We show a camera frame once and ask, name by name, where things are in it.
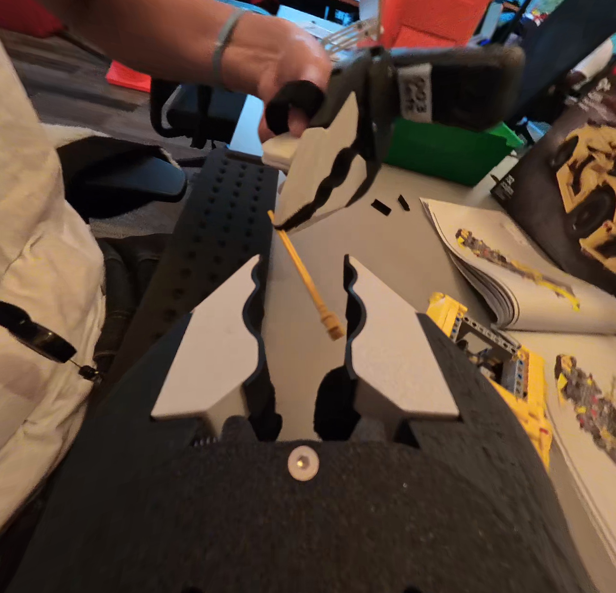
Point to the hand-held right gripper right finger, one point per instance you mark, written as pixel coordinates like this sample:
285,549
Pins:
399,362

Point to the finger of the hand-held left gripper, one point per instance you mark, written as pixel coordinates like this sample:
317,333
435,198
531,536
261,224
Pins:
349,188
317,154

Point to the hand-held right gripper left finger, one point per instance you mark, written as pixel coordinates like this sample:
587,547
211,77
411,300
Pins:
211,362

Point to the yellow flexible brick rod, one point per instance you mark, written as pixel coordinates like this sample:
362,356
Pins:
308,280

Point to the yellow toy brick model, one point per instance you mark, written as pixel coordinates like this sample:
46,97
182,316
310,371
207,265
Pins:
529,410

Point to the person's left forearm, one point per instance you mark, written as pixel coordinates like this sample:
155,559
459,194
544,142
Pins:
120,24

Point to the person's left hand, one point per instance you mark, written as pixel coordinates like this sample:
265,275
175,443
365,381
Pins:
274,49

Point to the black brick piece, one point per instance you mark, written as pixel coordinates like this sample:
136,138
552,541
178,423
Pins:
404,203
380,206

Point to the green box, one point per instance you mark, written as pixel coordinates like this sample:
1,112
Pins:
442,154

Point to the dark printed toy box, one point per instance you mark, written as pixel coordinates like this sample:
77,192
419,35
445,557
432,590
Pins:
529,203

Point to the open instruction booklet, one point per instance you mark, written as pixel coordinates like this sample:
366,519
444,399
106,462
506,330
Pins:
544,304

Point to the black chair armrest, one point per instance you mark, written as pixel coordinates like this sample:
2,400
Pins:
130,183

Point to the red sheet on floor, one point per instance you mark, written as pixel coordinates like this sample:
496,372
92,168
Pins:
127,77

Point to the black chair frame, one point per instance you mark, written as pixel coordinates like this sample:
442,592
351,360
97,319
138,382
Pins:
207,111

